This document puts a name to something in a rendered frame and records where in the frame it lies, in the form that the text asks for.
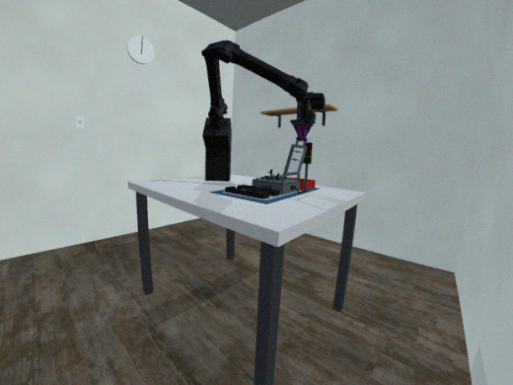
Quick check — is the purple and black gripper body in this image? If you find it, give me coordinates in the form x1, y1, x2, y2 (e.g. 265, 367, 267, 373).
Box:
290, 108, 315, 126

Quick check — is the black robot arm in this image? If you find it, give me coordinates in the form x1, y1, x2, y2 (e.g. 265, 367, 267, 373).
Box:
201, 40, 326, 134

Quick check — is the red tray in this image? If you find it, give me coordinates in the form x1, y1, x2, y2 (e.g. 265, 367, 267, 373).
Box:
291, 178, 316, 191

